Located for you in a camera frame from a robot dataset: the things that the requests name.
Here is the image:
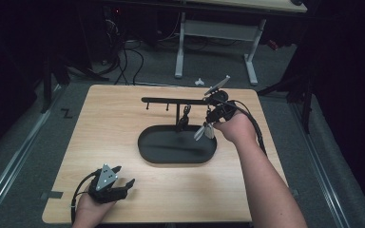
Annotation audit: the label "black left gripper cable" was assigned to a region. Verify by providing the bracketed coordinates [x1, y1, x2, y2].
[69, 170, 100, 226]

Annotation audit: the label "metal floor rail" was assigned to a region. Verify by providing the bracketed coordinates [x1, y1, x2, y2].
[288, 102, 352, 228]
[0, 85, 65, 220]

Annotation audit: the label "person's right hand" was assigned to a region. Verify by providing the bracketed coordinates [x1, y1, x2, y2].
[213, 109, 259, 145]

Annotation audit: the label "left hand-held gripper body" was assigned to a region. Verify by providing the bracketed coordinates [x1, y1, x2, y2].
[87, 162, 125, 204]

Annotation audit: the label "white desk frame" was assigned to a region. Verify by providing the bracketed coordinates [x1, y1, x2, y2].
[173, 0, 308, 87]

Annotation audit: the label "black metal stand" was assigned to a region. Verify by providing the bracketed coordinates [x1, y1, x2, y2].
[257, 61, 316, 135]
[40, 51, 110, 114]

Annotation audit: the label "silver keys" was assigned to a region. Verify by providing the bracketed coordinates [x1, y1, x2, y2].
[193, 105, 216, 143]

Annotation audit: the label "black car key fob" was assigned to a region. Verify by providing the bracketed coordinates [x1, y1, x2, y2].
[175, 104, 192, 133]

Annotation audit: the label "black key rack with tray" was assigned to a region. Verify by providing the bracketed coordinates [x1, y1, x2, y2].
[137, 96, 219, 165]

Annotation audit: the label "small red object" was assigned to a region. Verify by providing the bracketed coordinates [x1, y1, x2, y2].
[267, 39, 280, 52]

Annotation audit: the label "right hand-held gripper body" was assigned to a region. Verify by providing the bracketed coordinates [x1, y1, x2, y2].
[203, 74, 240, 124]

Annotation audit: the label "person's left hand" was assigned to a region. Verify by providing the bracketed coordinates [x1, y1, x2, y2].
[71, 191, 117, 228]

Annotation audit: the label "black floor cables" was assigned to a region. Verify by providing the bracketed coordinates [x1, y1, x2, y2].
[103, 6, 145, 86]

